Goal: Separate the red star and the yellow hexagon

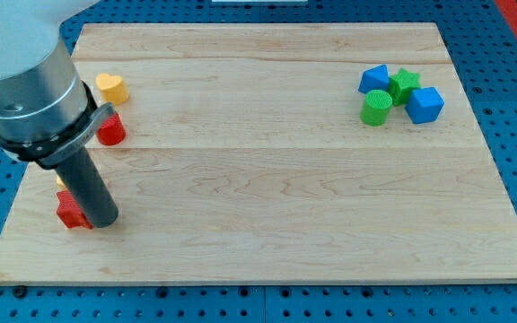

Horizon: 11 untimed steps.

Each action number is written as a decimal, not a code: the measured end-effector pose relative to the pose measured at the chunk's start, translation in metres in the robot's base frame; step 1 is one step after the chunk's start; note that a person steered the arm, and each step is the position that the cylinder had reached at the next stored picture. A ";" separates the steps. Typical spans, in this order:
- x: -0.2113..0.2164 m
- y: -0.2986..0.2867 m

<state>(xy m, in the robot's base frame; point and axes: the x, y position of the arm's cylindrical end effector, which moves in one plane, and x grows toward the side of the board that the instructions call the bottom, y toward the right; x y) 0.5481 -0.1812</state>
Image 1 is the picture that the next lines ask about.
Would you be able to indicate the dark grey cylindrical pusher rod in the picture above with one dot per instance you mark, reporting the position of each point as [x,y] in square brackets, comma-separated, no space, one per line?
[88,189]

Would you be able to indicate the black clamp bracket on wrist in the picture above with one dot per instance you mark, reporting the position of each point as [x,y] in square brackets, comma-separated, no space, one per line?
[48,153]

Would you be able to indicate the yellow hexagon block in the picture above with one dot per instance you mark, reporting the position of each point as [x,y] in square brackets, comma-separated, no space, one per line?
[60,184]

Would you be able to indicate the red star block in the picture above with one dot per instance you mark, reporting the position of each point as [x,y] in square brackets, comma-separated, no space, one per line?
[70,213]

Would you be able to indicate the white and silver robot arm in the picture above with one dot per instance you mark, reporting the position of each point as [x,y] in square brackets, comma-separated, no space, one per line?
[47,113]

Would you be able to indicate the green star block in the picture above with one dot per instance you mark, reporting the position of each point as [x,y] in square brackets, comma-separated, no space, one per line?
[401,85]

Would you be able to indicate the red cylinder block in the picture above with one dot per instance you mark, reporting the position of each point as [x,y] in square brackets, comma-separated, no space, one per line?
[111,131]

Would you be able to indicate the yellow heart block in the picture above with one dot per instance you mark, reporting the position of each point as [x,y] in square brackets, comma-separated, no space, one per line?
[112,88]

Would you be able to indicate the light wooden board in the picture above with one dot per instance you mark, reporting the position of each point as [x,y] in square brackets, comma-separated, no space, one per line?
[246,162]

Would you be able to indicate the green cylinder block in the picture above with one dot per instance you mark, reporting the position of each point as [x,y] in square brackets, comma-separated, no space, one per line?
[376,108]

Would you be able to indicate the blue pentagon block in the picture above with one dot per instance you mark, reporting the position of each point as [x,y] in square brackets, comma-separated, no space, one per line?
[376,78]

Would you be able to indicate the blue cube block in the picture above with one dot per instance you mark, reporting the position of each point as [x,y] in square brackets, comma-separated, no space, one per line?
[424,105]

